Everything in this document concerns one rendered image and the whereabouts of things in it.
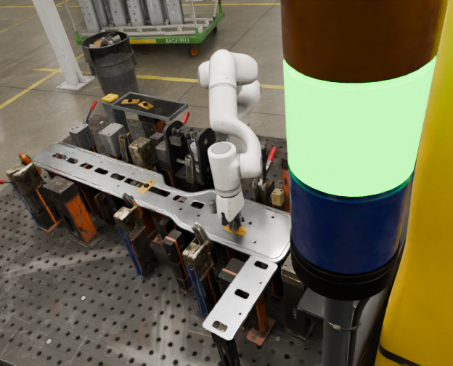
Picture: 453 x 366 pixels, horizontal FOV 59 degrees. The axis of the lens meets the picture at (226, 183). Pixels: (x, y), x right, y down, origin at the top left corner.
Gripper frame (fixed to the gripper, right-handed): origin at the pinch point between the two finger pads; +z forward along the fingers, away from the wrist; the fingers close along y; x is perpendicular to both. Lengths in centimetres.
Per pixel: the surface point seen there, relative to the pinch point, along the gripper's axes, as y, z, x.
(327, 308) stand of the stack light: 59, -70, 56
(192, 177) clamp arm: -16.8, 2.2, -31.4
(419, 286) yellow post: 48, -61, 61
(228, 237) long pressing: 4.2, 3.3, -0.4
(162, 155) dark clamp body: -21, -2, -50
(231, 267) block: 13.4, 5.3, 6.2
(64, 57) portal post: -201, 64, -377
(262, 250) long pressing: 3.9, 3.3, 12.8
